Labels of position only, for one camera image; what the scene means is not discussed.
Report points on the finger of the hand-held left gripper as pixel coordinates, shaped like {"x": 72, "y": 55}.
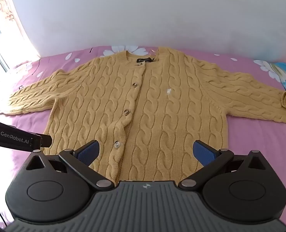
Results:
{"x": 46, "y": 140}

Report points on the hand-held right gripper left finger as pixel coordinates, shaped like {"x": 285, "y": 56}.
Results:
{"x": 89, "y": 152}

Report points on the blue printed pillow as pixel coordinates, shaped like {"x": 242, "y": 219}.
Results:
{"x": 284, "y": 76}

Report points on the pink floral bed sheet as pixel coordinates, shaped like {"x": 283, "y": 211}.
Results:
{"x": 254, "y": 137}

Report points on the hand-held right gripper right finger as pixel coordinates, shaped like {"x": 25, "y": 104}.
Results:
{"x": 204, "y": 153}

